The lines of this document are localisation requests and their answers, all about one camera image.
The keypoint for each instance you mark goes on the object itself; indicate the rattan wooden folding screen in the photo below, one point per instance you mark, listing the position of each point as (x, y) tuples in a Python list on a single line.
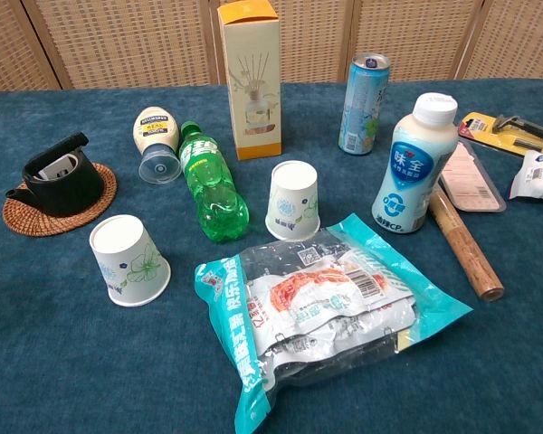
[(117, 40)]

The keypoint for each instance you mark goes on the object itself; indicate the razor on yellow card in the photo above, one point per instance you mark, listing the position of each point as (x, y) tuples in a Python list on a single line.
[(479, 126)]

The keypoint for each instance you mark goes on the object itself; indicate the brown bamboo stick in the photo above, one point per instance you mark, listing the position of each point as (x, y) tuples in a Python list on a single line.
[(466, 253)]

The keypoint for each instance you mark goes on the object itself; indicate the mayonnaise squeeze bottle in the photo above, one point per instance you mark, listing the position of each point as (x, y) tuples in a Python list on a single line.
[(154, 131)]

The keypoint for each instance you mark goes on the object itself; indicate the round woven rattan coaster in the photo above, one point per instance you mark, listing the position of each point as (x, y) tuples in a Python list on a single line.
[(108, 192)]

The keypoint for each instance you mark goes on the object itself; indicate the beige orange reed diffuser box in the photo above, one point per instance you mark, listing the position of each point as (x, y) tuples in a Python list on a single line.
[(253, 45)]

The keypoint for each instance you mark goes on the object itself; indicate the black teapot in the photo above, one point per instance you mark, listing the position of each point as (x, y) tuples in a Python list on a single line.
[(68, 194)]

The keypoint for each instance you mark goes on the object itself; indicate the pink flat plastic pack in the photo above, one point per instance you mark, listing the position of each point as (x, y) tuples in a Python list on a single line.
[(470, 176)]

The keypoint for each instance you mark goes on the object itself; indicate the light blue drink can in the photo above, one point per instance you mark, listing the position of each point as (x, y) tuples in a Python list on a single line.
[(362, 104)]

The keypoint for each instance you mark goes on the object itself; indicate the white paper cup small print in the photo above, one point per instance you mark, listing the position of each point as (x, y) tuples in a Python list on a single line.
[(294, 199)]

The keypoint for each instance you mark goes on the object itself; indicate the blue table cloth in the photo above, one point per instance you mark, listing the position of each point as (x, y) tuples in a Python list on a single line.
[(72, 361)]

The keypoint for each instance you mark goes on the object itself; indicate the small white black box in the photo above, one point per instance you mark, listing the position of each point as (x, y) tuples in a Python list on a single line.
[(50, 171)]

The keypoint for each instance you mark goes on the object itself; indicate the teal clear snack bag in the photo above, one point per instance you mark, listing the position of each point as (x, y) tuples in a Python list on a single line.
[(326, 294)]

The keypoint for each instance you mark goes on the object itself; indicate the white blue pouch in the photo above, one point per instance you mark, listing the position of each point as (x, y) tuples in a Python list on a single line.
[(538, 176)]

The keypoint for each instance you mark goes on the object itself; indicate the white yogurt drink bottle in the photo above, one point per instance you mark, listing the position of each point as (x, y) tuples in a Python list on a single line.
[(412, 181)]

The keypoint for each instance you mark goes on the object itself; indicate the green plastic soda bottle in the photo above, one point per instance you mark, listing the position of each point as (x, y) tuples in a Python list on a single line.
[(208, 181)]

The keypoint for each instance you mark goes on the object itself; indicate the white paper cup green flower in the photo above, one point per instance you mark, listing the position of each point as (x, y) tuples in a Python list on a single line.
[(126, 267)]

